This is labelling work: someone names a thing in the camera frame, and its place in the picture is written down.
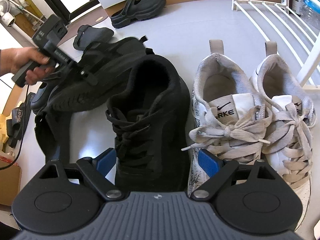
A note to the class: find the white standing fan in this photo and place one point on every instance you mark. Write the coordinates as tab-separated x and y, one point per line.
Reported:
8	20

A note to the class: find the person's left hand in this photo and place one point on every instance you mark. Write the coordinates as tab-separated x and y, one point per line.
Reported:
25	55

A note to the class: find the clear water bottle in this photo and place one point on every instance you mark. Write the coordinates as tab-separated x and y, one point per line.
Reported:
311	7

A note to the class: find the black lace-up sneaker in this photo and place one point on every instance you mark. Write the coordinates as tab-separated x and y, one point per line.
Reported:
75	97
155	155

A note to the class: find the white shoe rack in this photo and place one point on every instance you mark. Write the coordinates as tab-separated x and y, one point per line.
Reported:
235	3

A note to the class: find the black printed slide sandal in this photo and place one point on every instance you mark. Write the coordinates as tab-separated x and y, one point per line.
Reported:
18	116
28	100

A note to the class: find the yellow plastic bag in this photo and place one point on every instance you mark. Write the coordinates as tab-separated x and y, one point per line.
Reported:
3	130

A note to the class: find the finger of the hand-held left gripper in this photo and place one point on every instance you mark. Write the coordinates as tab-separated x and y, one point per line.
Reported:
83	73

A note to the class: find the red and white bag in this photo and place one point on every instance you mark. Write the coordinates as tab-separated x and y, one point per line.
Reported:
7	158

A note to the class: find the low white cabinet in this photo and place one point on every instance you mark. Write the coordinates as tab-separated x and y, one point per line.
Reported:
6	38

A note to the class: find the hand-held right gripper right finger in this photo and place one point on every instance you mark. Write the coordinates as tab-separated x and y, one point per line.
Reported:
208	162

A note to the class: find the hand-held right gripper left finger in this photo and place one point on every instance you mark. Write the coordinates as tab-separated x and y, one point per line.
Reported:
105	161

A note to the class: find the brown doormat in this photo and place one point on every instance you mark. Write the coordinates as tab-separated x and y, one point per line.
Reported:
92	20

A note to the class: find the brown cardboard box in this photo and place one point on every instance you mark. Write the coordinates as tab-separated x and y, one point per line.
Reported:
10	182

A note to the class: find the white printed lace-up sneaker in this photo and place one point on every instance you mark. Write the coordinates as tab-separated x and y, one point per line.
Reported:
200	82
277	100

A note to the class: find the person's left forearm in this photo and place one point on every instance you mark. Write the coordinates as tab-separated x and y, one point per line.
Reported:
5	62

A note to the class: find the white mop pole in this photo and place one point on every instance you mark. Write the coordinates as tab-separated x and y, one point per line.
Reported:
27	7

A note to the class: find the black platform clog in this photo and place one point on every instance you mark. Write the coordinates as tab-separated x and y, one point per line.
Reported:
40	100
142	12

